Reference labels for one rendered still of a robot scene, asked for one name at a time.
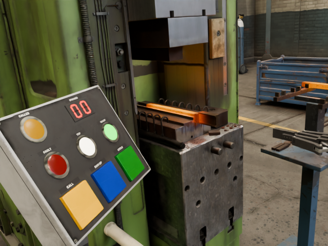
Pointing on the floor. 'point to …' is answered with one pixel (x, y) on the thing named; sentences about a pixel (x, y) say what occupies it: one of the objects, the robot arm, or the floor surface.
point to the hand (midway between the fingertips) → (284, 134)
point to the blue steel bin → (290, 77)
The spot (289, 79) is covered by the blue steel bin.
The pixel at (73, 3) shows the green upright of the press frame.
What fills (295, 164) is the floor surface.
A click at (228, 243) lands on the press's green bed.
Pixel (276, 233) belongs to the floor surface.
